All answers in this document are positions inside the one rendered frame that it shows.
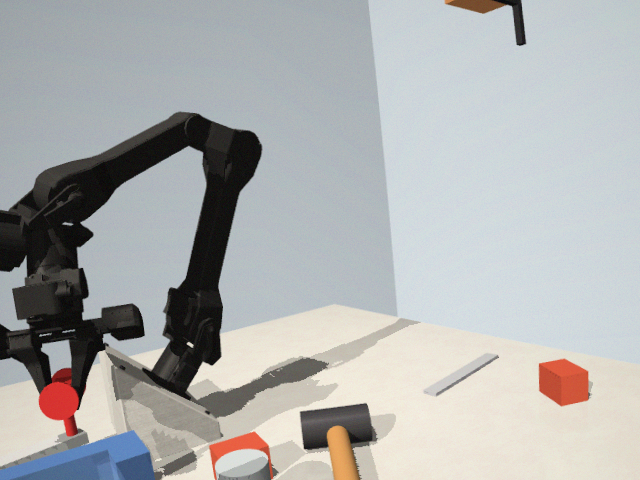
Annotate black mallet with wooden handle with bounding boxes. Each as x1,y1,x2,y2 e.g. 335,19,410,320
299,403,373,480

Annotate grey cylinder with white end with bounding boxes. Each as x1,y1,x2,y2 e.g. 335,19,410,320
215,449,271,480

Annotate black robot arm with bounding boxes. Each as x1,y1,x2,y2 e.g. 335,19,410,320
0,111,262,400

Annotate grey flat bar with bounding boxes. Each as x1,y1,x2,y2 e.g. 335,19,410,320
423,353,498,397

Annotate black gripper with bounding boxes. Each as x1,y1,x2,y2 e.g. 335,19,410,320
0,265,145,410

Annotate orange-red box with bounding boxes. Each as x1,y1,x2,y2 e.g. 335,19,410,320
209,431,273,480
538,359,589,406

